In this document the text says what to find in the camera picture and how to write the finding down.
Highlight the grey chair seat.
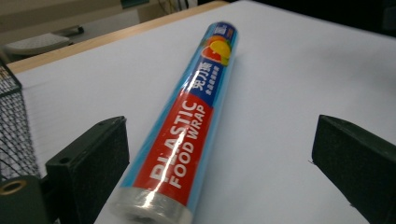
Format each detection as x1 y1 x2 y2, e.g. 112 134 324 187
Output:
3 33 72 57

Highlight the black wire mesh basket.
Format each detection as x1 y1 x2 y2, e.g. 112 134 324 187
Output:
0 59 42 185

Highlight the blue plastic wrap roll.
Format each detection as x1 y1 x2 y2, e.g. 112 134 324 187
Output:
109 21 239 224

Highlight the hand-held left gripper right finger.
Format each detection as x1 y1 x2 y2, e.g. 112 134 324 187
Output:
311 114 396 224

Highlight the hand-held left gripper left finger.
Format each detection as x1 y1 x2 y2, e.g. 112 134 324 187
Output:
45 116 131 224

